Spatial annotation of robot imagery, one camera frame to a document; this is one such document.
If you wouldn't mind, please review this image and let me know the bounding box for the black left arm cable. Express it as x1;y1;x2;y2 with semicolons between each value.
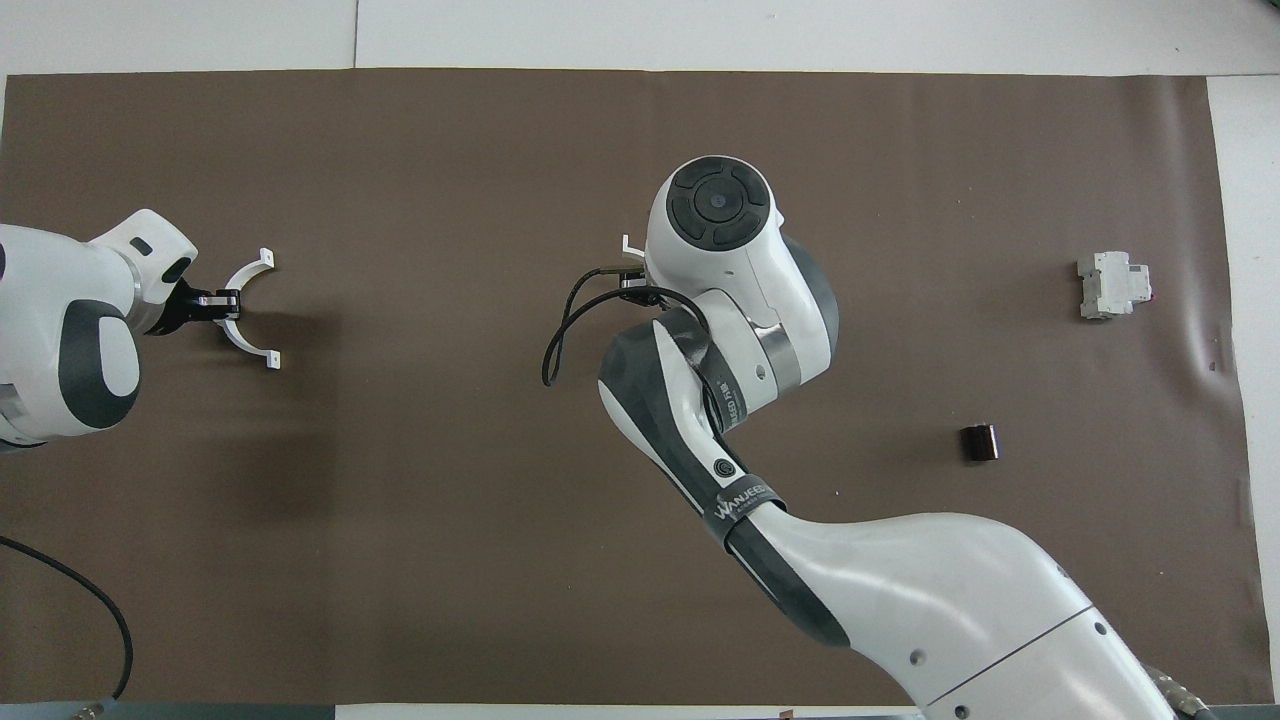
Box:
0;536;135;703

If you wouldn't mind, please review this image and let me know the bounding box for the grey circuit breaker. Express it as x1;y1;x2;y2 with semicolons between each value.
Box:
1077;251;1152;321

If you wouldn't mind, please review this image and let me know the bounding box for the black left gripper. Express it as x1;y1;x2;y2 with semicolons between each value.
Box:
148;280;242;337

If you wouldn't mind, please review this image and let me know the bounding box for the brown paper table mat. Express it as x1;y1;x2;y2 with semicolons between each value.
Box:
0;68;1273;707

